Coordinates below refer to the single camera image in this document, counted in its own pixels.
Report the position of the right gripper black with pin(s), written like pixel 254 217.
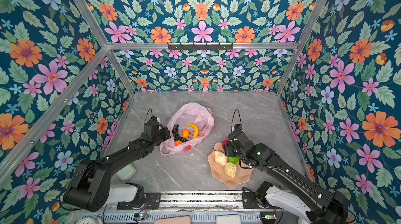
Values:
pixel 227 149

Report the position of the red fake fruit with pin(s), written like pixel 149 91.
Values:
pixel 224 144

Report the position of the green fake custard apple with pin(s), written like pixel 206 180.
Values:
pixel 233 160

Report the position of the pale round fake fruit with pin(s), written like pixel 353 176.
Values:
pixel 220 158

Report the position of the beige fake potato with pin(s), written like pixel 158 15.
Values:
pixel 230 170

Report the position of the orange fake fruit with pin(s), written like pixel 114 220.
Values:
pixel 185 134
pixel 177 143

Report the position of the pink plastic bag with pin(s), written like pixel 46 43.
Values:
pixel 188 127

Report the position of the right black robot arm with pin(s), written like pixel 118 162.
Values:
pixel 300 196

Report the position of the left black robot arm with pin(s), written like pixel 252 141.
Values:
pixel 90 186

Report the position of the yellow fake banana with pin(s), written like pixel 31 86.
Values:
pixel 195 130

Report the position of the dark purple fake grapes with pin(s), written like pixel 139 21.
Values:
pixel 176 135

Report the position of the pink flower-shaped plate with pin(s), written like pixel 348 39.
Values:
pixel 243 175

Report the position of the white box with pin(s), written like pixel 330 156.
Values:
pixel 228 219

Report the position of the pink phone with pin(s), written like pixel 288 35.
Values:
pixel 174 220

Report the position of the green rectangular container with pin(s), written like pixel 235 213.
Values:
pixel 126 173

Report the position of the white clock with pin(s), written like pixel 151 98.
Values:
pixel 90 220

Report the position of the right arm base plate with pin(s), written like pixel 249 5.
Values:
pixel 251 201

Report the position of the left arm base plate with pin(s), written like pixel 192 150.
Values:
pixel 143 201

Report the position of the black hook rail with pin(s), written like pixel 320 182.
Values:
pixel 200 46

